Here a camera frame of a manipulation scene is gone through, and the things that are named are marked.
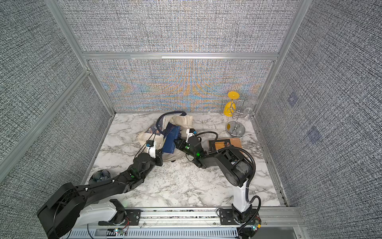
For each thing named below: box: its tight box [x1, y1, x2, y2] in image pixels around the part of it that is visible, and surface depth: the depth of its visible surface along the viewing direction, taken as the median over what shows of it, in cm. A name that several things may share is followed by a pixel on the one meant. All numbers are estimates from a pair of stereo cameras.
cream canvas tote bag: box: [137, 114, 194, 162], surface depth 93 cm
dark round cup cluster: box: [88, 169, 111, 185], surface depth 85 cm
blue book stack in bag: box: [162, 121, 181, 154], surface depth 92 cm
